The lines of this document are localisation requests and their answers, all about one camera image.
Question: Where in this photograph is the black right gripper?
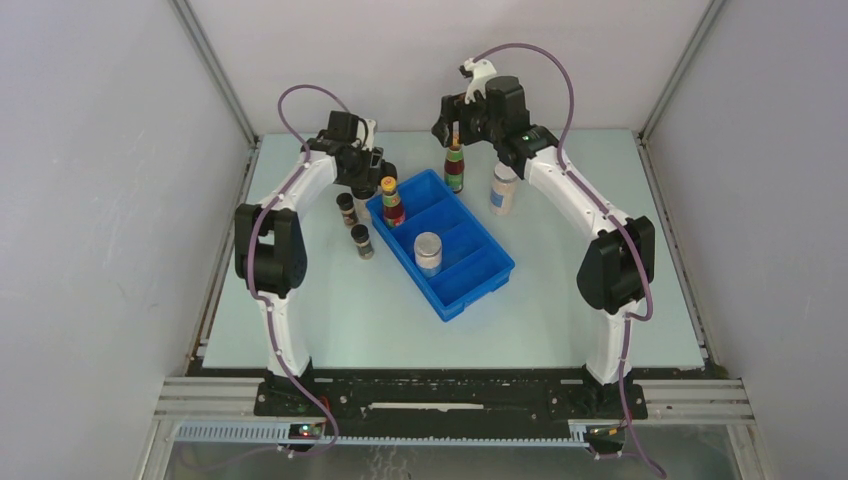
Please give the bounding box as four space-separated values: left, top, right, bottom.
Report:
432 90 504 148

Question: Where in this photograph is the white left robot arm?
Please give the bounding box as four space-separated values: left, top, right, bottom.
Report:
234 111 393 377

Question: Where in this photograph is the peppercorn jar blue label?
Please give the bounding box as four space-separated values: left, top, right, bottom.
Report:
489 162 519 216

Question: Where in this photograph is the black spice shaker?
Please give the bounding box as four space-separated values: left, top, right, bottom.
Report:
350 224 374 260
336 193 358 228

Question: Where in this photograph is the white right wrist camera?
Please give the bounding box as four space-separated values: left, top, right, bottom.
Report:
460 58 497 104

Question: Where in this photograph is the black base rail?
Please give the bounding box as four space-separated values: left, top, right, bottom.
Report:
254 368 647 440

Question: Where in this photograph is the black-lid spout jar rear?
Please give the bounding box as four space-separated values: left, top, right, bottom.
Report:
380 161 398 188

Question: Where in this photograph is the tall green-label sauce bottle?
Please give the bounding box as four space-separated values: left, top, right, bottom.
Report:
443 134 465 194

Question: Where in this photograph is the black spice shaker front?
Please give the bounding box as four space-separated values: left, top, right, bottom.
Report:
350 224 374 260

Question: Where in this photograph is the black spice shaker rear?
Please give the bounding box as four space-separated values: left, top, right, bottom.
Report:
336 193 358 228

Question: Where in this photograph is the black-lid spout jar front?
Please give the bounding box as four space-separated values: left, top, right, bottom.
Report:
351 188 376 224

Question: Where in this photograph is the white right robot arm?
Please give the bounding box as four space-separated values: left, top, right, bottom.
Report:
431 73 656 418

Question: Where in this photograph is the peppercorn jar silver lid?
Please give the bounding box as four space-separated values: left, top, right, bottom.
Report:
413 232 443 278

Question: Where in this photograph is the short yellow-cap sauce bottle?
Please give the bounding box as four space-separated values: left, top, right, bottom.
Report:
380 176 406 229

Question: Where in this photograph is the black-lid spout jar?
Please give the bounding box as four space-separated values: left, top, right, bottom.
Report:
380 161 398 188
351 188 376 224

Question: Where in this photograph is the blue divided plastic bin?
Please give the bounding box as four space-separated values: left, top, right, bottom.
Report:
367 169 515 322

